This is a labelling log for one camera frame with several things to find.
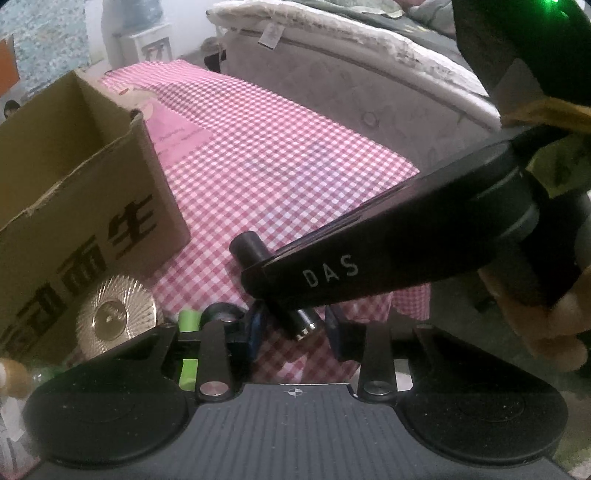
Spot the black cylinder tube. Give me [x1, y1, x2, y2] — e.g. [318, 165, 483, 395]
[229, 231, 321, 342]

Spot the gold lid cream jar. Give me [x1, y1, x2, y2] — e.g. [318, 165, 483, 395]
[76, 275, 163, 359]

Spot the green dropper bottle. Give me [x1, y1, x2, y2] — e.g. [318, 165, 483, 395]
[0, 358, 63, 400]

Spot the person's right hand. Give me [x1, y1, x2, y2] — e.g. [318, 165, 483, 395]
[479, 267, 590, 372]

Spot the black oval case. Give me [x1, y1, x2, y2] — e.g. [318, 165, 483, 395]
[200, 302, 245, 327]

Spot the pink checkered tablecloth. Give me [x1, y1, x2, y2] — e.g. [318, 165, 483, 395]
[96, 59, 433, 384]

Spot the brown cardboard box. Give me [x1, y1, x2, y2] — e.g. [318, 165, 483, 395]
[1, 71, 190, 362]

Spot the green blanket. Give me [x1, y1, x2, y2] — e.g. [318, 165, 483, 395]
[322, 0, 468, 66]

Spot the grey mattress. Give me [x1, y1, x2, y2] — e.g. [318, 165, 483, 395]
[206, 1, 500, 170]

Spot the white water dispenser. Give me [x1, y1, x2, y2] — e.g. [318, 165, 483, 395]
[114, 23, 174, 65]

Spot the orange Philips product box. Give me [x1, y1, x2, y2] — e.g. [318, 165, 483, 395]
[0, 35, 25, 123]

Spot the blue water jug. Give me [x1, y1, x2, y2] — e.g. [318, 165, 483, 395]
[101, 0, 163, 35]

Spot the floral blue fabric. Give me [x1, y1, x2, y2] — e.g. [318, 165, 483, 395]
[1, 0, 90, 92]

